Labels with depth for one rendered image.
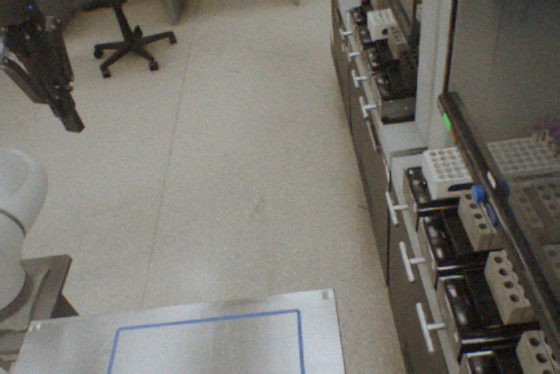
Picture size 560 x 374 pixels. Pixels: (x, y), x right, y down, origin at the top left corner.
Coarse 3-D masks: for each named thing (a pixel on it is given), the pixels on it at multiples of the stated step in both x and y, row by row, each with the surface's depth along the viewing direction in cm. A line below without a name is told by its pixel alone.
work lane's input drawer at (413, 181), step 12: (408, 168) 109; (420, 168) 109; (408, 180) 109; (420, 180) 106; (408, 192) 108; (420, 192) 104; (408, 204) 110; (420, 204) 102; (432, 204) 102; (444, 204) 102; (456, 204) 102; (396, 216) 108; (420, 216) 103
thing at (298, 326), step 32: (64, 320) 94; (96, 320) 92; (128, 320) 91; (160, 320) 90; (192, 320) 89; (224, 320) 88; (256, 320) 87; (288, 320) 86; (320, 320) 86; (32, 352) 89; (64, 352) 88; (96, 352) 88; (128, 352) 87; (160, 352) 86; (192, 352) 85; (224, 352) 84; (256, 352) 83; (288, 352) 82; (320, 352) 81
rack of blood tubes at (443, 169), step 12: (432, 156) 106; (444, 156) 104; (456, 156) 103; (432, 168) 102; (444, 168) 101; (456, 168) 101; (432, 180) 100; (444, 180) 99; (456, 180) 98; (468, 180) 99; (432, 192) 102; (444, 192) 101; (456, 192) 101
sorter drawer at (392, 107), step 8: (376, 80) 137; (384, 80) 135; (376, 88) 135; (384, 88) 133; (392, 88) 135; (376, 96) 136; (384, 96) 130; (392, 96) 130; (400, 96) 130; (408, 96) 130; (360, 104) 140; (376, 104) 138; (384, 104) 131; (392, 104) 131; (400, 104) 131; (408, 104) 131; (384, 112) 133; (392, 112) 133; (400, 112) 133; (408, 112) 133
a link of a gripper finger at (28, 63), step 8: (24, 40) 66; (32, 40) 67; (32, 48) 68; (16, 56) 69; (24, 56) 69; (32, 56) 68; (24, 64) 70; (32, 64) 69; (40, 64) 70; (32, 72) 70; (40, 72) 70; (40, 80) 71; (48, 80) 72; (48, 88) 72; (56, 96) 73
